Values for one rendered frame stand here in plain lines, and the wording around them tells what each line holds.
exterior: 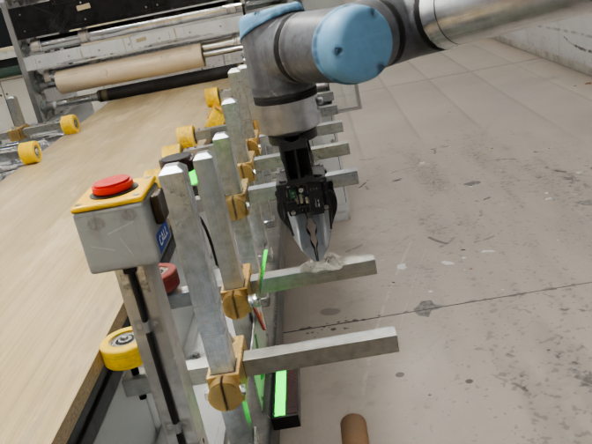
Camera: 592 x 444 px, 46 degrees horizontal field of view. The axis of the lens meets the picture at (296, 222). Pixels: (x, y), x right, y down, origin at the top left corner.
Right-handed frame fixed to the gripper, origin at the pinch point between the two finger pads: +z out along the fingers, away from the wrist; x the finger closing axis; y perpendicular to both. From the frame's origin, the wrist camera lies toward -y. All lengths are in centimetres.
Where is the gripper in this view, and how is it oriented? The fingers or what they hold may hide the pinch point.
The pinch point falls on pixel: (316, 251)
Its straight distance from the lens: 107.2
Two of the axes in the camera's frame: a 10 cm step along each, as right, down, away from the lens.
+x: 9.8, -1.8, -0.6
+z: 1.9, 9.2, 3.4
